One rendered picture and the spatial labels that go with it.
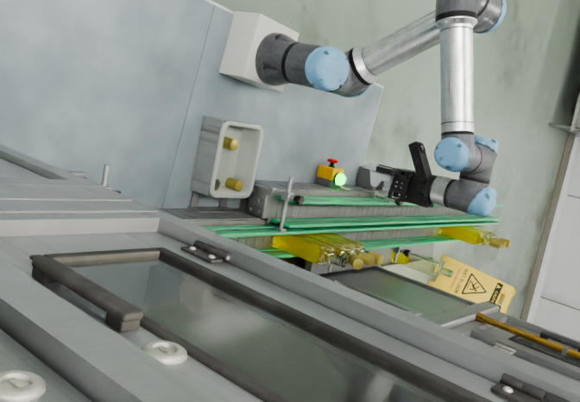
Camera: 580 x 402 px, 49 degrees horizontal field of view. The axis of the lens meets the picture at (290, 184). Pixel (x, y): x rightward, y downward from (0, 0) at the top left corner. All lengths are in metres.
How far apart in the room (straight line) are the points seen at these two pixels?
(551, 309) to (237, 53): 6.41
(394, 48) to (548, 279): 6.22
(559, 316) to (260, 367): 7.33
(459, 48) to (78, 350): 1.22
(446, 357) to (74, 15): 1.19
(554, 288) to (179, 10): 6.54
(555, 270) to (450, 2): 6.37
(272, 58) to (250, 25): 0.11
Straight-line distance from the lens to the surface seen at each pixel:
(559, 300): 7.78
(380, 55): 1.77
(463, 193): 1.61
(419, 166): 1.68
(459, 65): 1.52
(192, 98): 1.81
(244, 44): 1.82
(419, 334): 0.66
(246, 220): 1.88
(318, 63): 1.69
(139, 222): 0.88
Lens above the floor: 2.10
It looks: 38 degrees down
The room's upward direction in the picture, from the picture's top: 107 degrees clockwise
